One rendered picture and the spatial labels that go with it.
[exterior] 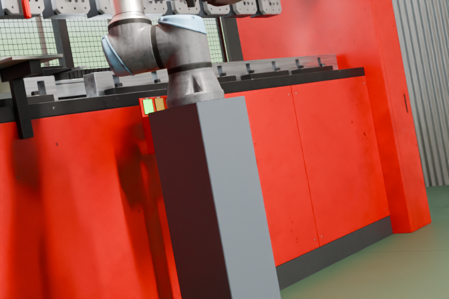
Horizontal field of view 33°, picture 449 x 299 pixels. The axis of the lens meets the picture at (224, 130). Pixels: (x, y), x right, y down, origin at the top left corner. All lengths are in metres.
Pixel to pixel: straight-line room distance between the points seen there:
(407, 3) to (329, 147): 2.33
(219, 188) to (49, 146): 0.71
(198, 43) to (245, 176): 0.36
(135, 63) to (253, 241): 0.54
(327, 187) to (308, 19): 1.05
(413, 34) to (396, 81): 1.66
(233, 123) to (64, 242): 0.74
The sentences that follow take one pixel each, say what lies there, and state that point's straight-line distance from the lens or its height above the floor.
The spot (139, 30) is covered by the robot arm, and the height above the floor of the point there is 0.98.
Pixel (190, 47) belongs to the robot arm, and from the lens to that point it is 1.92.
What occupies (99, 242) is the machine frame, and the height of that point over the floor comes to 0.41.
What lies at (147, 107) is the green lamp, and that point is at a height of 0.81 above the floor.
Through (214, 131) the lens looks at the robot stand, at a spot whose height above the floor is 0.70.
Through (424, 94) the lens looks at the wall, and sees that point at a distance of 5.71.
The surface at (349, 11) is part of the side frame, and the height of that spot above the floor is 1.17.
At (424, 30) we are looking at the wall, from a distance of 5.68.
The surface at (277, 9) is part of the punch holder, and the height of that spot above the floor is 1.20.
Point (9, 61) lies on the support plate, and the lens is 2.22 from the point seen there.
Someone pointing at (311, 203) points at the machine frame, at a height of 0.30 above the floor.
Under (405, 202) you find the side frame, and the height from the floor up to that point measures 0.16.
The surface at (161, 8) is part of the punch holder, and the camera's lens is 3.01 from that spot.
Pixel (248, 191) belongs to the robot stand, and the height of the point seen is 0.53.
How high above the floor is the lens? 0.71
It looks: level
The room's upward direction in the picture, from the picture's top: 10 degrees counter-clockwise
